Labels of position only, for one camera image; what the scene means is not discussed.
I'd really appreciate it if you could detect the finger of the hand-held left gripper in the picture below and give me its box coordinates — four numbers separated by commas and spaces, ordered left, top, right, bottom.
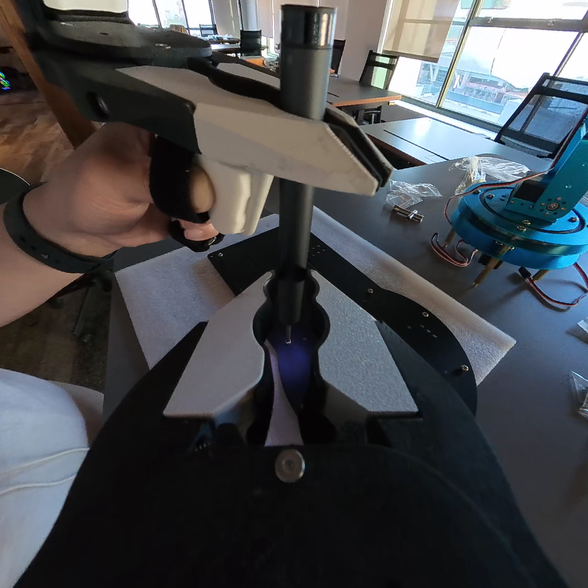
209, 61, 395, 185
115, 66, 384, 197

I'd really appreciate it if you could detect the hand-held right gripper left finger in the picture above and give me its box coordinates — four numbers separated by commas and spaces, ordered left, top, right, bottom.
162, 271, 276, 421

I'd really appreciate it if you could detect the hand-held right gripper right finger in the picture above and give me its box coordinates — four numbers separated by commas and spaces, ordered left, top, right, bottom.
310, 270, 420, 421

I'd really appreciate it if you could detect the black metal base plate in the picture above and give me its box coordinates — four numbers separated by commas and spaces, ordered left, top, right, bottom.
207, 227, 478, 416

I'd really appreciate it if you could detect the black electric screwdriver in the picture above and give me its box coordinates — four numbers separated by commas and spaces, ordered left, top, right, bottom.
275, 4, 338, 345

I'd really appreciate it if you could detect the person's left forearm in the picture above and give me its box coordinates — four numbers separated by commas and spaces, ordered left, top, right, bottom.
0, 202, 88, 328

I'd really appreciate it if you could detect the desk with wooden edge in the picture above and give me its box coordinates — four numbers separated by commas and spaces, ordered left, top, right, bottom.
239, 55, 402, 108

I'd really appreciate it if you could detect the dark desk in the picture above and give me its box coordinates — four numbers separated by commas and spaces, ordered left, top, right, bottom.
102, 154, 588, 588
363, 117, 547, 168

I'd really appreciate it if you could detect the person's left hand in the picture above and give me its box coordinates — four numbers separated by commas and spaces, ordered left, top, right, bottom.
23, 122, 219, 259

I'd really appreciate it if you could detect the white foam sheet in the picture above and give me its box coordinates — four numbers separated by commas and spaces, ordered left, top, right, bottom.
114, 208, 516, 446

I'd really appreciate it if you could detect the small clear plastic bag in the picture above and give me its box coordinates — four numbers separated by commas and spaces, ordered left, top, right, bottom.
386, 179, 443, 207
570, 370, 588, 419

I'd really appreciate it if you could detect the black wristband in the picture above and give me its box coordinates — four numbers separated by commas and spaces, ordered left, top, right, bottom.
2, 183, 115, 275

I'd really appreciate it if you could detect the beige roller blind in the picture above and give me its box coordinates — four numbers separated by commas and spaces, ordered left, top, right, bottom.
383, 0, 465, 60

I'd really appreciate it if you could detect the person's white shirt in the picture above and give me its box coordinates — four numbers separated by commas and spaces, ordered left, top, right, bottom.
0, 367, 104, 588

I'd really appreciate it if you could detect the large grid window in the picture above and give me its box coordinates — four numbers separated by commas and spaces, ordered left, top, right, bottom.
381, 0, 588, 134

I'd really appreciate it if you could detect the black mesh office chair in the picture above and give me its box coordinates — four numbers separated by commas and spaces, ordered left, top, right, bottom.
494, 73, 588, 159

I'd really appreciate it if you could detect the robot servo cable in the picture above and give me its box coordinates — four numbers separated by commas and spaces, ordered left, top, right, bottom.
442, 169, 554, 222
431, 231, 475, 268
518, 269, 588, 309

